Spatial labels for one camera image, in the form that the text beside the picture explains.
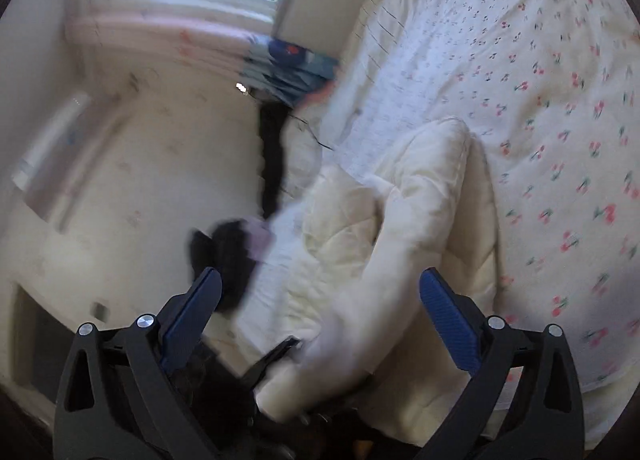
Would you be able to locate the blue circle print curtain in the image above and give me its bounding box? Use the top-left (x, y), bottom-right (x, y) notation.
top-left (70, 5), bottom-right (342, 107)

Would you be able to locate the black fleece clothing pile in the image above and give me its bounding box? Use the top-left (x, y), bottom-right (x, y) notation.
top-left (187, 219), bottom-right (262, 314)

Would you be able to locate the purple garment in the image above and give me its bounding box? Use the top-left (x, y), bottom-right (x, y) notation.
top-left (247, 220), bottom-right (277, 262)

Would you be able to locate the cream quilted jacket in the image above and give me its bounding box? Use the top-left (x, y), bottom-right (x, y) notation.
top-left (235, 115), bottom-right (502, 447)

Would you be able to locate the black charging cable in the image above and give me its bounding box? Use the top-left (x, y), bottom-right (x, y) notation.
top-left (289, 112), bottom-right (334, 152)

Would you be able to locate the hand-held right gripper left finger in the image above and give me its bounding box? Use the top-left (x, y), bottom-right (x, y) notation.
top-left (54, 267), bottom-right (223, 460)

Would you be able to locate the white wall air conditioner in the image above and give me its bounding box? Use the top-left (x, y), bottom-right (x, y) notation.
top-left (12, 89), bottom-right (97, 222)

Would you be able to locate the black coat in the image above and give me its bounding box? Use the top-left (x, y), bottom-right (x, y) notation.
top-left (255, 100), bottom-right (302, 219)

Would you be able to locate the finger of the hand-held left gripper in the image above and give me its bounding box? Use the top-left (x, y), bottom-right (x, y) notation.
top-left (242, 337), bottom-right (302, 391)

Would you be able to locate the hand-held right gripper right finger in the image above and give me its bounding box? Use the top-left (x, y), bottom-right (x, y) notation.
top-left (419, 267), bottom-right (586, 460)

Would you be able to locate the cherry print bed blanket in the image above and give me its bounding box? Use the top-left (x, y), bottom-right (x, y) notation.
top-left (320, 0), bottom-right (640, 447)

